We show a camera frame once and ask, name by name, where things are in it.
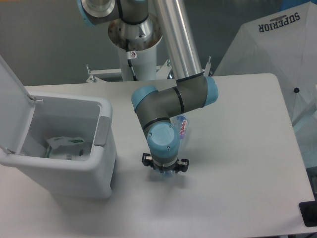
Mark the crushed clear plastic bottle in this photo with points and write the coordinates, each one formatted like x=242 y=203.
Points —
x=180 y=122

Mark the white trash can lid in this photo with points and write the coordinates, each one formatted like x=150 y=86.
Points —
x=17 y=108

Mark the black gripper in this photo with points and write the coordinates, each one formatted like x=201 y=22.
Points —
x=176 y=165

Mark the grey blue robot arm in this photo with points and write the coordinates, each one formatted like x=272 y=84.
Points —
x=133 y=29

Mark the white trash can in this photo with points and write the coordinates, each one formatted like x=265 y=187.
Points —
x=70 y=116

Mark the black device at table edge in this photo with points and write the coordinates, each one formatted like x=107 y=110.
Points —
x=309 y=213

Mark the white plastic packaging bag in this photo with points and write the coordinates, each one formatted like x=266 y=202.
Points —
x=68 y=148

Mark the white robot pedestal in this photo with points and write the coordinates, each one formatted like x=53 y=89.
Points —
x=144 y=64

